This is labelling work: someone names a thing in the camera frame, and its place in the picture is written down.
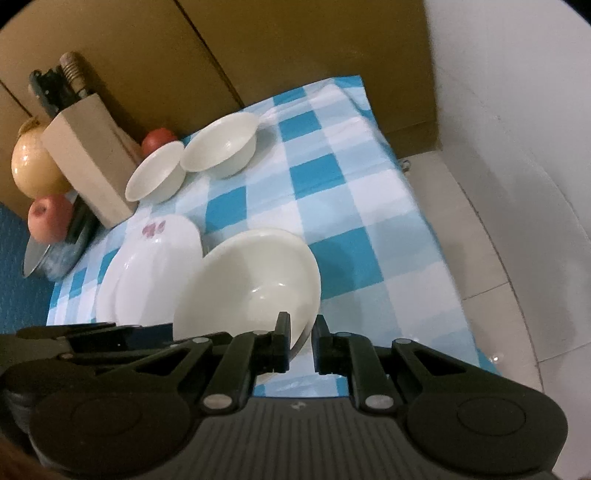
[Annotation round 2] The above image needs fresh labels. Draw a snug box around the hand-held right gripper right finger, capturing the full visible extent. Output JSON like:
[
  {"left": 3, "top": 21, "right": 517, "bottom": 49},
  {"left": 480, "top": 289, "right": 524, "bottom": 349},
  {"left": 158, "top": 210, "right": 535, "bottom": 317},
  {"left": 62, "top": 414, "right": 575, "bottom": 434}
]
[{"left": 311, "top": 315, "right": 467, "bottom": 411}]

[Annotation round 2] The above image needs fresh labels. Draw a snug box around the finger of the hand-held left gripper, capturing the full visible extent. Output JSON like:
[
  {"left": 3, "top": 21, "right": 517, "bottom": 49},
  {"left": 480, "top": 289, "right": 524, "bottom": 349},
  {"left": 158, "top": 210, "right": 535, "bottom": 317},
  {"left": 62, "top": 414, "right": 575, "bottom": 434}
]
[
  {"left": 18, "top": 322, "right": 117, "bottom": 341},
  {"left": 60, "top": 324, "right": 177, "bottom": 365}
]

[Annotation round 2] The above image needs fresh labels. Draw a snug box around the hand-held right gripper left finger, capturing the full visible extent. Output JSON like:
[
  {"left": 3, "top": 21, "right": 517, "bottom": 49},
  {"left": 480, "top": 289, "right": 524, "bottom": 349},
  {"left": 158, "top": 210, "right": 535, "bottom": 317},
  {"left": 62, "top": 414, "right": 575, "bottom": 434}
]
[{"left": 124, "top": 313, "right": 293, "bottom": 414}]

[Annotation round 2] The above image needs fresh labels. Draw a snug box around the gold rimmed floral plate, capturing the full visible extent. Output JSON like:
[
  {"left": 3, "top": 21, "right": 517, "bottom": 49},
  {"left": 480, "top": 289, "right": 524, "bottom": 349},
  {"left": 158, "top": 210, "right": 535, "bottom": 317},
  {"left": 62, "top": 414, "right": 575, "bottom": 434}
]
[{"left": 95, "top": 251, "right": 123, "bottom": 325}]

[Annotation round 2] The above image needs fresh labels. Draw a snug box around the small pink flower plate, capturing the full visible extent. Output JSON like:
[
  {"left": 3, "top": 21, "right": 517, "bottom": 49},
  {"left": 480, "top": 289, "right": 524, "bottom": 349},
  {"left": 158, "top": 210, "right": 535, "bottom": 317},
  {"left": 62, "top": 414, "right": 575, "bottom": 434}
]
[{"left": 115, "top": 215, "right": 204, "bottom": 326}]

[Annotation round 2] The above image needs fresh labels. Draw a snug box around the cream bowl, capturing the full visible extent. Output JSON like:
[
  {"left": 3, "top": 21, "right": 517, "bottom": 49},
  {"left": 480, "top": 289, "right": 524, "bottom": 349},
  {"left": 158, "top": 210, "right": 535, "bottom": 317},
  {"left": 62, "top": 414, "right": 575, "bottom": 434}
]
[
  {"left": 173, "top": 227, "right": 322, "bottom": 385},
  {"left": 124, "top": 141, "right": 186, "bottom": 204},
  {"left": 179, "top": 113, "right": 260, "bottom": 179}
]

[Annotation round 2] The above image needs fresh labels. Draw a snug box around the steel pot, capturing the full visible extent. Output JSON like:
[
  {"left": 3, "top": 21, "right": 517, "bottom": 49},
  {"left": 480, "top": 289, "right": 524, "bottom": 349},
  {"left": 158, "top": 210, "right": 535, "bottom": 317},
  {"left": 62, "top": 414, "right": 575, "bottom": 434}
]
[{"left": 39, "top": 191, "right": 101, "bottom": 281}]

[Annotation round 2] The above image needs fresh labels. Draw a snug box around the blue foam mat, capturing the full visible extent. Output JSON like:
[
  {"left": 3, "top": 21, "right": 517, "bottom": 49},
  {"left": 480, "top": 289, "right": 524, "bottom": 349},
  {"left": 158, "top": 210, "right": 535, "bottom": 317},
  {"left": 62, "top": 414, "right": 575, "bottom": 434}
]
[{"left": 0, "top": 202, "right": 58, "bottom": 335}]

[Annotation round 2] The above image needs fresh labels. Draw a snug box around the steel pot lid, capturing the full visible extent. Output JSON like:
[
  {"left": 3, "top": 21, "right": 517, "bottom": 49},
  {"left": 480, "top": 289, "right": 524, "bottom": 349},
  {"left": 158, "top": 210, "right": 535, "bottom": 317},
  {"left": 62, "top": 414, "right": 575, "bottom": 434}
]
[{"left": 22, "top": 222, "right": 88, "bottom": 278}]

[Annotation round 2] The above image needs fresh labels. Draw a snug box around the red apple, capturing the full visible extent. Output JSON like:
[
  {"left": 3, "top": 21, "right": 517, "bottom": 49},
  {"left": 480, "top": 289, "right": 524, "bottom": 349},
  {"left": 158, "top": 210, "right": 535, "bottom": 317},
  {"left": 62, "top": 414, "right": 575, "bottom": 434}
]
[{"left": 28, "top": 194, "right": 75, "bottom": 244}]

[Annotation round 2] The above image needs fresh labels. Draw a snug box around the blue white checkered tablecloth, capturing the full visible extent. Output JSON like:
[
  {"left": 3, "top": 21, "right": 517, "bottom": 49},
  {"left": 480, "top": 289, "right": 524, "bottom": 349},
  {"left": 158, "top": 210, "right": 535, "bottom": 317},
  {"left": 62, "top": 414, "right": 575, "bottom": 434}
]
[{"left": 46, "top": 74, "right": 502, "bottom": 398}]

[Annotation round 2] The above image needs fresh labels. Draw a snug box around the wooden knife block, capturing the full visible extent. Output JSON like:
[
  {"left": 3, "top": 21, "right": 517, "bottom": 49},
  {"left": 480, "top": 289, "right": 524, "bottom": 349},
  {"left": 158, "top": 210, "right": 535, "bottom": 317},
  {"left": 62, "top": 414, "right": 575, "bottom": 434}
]
[{"left": 41, "top": 92, "right": 140, "bottom": 229}]

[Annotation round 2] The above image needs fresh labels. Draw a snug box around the yellow pomelo in net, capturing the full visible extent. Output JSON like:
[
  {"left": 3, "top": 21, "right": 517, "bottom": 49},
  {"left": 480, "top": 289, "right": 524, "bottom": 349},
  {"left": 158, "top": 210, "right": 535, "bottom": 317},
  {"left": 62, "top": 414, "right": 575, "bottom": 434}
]
[{"left": 11, "top": 117, "right": 71, "bottom": 198}]

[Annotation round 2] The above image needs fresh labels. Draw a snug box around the red tomato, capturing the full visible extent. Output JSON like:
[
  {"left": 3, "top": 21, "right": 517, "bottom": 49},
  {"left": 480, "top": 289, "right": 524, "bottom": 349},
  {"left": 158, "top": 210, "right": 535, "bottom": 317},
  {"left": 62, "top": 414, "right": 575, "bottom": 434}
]
[{"left": 141, "top": 128, "right": 178, "bottom": 158}]

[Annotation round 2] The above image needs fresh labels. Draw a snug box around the wooden cabinet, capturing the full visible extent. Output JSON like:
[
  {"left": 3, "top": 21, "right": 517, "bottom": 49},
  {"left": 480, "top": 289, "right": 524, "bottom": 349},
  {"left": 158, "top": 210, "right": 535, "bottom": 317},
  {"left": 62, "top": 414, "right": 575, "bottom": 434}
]
[{"left": 0, "top": 0, "right": 444, "bottom": 222}]

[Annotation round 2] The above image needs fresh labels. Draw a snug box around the black handled knife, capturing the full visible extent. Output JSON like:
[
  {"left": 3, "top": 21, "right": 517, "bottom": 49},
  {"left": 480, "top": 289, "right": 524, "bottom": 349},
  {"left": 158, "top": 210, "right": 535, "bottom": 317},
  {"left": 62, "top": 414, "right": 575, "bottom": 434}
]
[
  {"left": 48, "top": 67, "right": 70, "bottom": 112},
  {"left": 29, "top": 69, "right": 54, "bottom": 116}
]

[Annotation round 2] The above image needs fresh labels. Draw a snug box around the ribbed wooden handle tool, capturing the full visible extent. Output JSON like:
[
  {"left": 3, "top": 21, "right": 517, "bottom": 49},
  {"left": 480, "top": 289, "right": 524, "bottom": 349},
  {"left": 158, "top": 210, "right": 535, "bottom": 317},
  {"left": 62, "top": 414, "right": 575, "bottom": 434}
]
[{"left": 59, "top": 52, "right": 92, "bottom": 101}]

